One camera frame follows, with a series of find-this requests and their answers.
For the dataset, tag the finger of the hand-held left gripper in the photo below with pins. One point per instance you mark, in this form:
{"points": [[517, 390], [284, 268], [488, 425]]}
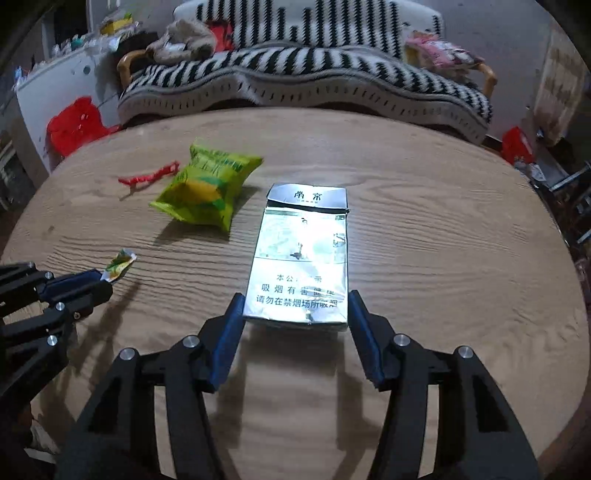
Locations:
{"points": [[69, 282], [78, 302]]}

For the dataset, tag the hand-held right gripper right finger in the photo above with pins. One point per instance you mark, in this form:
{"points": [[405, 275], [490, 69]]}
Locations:
{"points": [[367, 339]]}

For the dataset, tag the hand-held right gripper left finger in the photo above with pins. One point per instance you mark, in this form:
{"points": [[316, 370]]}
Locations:
{"points": [[227, 344]]}

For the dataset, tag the small torn wrapper piece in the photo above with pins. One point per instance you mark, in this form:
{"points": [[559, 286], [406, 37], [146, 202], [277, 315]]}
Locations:
{"points": [[119, 265]]}

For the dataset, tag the silver cigarette box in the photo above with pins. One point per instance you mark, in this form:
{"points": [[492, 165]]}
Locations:
{"points": [[300, 258]]}

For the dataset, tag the red plastic strip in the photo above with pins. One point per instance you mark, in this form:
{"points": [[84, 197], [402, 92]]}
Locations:
{"points": [[147, 177]]}

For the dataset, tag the green snack packet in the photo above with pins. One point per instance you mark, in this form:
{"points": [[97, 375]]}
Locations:
{"points": [[205, 189]]}

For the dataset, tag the red plastic bag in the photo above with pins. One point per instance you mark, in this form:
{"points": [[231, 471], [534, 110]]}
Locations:
{"points": [[76, 124]]}

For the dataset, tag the white cabinet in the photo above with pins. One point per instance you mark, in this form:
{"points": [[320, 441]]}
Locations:
{"points": [[64, 78]]}

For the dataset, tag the low dark metal rack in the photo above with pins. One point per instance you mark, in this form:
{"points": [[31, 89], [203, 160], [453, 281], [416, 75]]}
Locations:
{"points": [[568, 203]]}

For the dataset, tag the yellow-green packet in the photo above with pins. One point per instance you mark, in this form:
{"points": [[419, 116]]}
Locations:
{"points": [[115, 25]]}

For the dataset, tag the beige plush toy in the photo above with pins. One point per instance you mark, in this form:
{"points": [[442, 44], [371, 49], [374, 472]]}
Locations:
{"points": [[184, 39]]}

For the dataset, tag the black and white striped blanket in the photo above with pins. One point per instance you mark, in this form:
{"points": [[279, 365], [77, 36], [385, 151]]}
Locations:
{"points": [[304, 74]]}

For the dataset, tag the wooden-armed sofa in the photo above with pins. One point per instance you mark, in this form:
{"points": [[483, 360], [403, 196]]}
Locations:
{"points": [[487, 76]]}

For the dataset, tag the red cloth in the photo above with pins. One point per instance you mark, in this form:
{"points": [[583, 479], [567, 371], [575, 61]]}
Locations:
{"points": [[223, 37]]}

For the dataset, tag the pink snack packets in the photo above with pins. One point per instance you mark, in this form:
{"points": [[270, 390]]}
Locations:
{"points": [[438, 50]]}

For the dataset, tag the beige checkered wall hanging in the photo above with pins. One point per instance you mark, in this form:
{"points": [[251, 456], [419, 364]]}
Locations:
{"points": [[561, 87]]}

